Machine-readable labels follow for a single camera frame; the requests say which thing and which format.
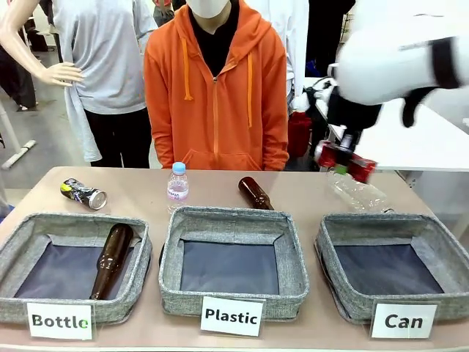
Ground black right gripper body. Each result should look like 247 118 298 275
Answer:
327 92 383 148

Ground red drink can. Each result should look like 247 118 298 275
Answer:
316 140 377 183

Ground grey fabric basket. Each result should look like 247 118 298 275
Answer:
0 212 153 326
158 205 311 323
314 212 469 326

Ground white Can label sign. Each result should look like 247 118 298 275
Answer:
369 300 439 340

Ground dented black drink can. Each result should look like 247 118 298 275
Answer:
59 177 108 211

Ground crushed clear plastic bottle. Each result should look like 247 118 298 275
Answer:
327 171 396 214

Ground red bag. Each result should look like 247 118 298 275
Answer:
287 111 313 158

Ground white side table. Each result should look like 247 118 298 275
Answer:
303 76 469 235

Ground brown glass bottle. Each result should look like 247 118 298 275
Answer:
89 223 135 301
237 176 276 211

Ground white garment on mannequin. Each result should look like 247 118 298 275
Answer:
264 0 310 111

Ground person in orange hoodie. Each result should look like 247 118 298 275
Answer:
144 0 290 172

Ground small blue-capped water bottle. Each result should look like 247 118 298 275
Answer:
166 161 190 215

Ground white face mask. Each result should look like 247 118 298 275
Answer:
186 0 232 19

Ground white Plastic label sign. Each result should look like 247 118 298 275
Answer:
199 295 266 337

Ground black mannequin trousers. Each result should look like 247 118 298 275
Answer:
83 106 154 169

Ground mannequin in grey shirt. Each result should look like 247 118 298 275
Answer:
51 0 159 164

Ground white Bottle label sign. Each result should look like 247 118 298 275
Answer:
25 302 95 341

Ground white desk leg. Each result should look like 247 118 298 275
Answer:
0 98 37 170

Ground beige mannequin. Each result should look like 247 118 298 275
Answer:
0 0 84 88

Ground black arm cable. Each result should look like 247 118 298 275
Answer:
402 86 437 128

